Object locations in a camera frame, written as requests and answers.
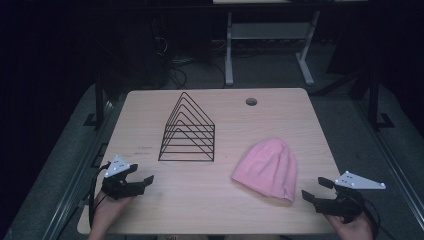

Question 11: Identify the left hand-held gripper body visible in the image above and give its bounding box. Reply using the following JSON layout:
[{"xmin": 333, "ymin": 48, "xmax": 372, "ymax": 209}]
[{"xmin": 100, "ymin": 154, "xmax": 145, "ymax": 201}]

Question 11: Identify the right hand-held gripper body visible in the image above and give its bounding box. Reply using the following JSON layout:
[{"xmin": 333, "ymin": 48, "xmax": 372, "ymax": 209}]
[{"xmin": 314, "ymin": 170, "xmax": 388, "ymax": 225}]

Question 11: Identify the pink knit beanie hat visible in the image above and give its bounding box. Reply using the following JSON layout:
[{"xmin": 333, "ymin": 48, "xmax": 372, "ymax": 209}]
[{"xmin": 231, "ymin": 137, "xmax": 298, "ymax": 204}]

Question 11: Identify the person's left hand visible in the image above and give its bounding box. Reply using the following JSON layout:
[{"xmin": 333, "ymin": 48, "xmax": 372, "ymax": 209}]
[{"xmin": 87, "ymin": 191, "xmax": 134, "ymax": 236}]

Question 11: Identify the person's right hand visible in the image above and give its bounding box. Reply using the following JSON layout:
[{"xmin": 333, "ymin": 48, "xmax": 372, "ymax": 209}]
[{"xmin": 324, "ymin": 211, "xmax": 375, "ymax": 240}]

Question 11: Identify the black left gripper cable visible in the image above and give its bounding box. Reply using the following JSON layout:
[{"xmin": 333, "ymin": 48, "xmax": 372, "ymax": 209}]
[{"xmin": 87, "ymin": 161, "xmax": 113, "ymax": 231}]

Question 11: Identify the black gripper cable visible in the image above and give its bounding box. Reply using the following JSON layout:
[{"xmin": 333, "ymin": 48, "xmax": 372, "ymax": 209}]
[
  {"xmin": 87, "ymin": 161, "xmax": 113, "ymax": 231},
  {"xmin": 362, "ymin": 197, "xmax": 398, "ymax": 240}
]

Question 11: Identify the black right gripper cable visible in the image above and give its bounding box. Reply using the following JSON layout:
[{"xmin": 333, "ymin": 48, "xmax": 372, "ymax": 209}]
[{"xmin": 362, "ymin": 197, "xmax": 398, "ymax": 240}]

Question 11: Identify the grey metal frame rail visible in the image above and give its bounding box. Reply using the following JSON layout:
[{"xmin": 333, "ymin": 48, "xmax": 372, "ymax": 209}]
[
  {"xmin": 355, "ymin": 99, "xmax": 424, "ymax": 224},
  {"xmin": 41, "ymin": 98, "xmax": 120, "ymax": 240}
]

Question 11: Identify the black wire file rack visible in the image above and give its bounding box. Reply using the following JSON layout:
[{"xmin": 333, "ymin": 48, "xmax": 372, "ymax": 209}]
[{"xmin": 157, "ymin": 91, "xmax": 216, "ymax": 163}]

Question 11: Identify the tangle of floor cables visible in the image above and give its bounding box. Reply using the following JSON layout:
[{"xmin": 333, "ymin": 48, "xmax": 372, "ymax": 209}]
[{"xmin": 156, "ymin": 36, "xmax": 228, "ymax": 90}]

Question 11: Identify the white metal desk frame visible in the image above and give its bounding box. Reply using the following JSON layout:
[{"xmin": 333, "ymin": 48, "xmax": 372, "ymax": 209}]
[{"xmin": 223, "ymin": 9, "xmax": 322, "ymax": 87}]

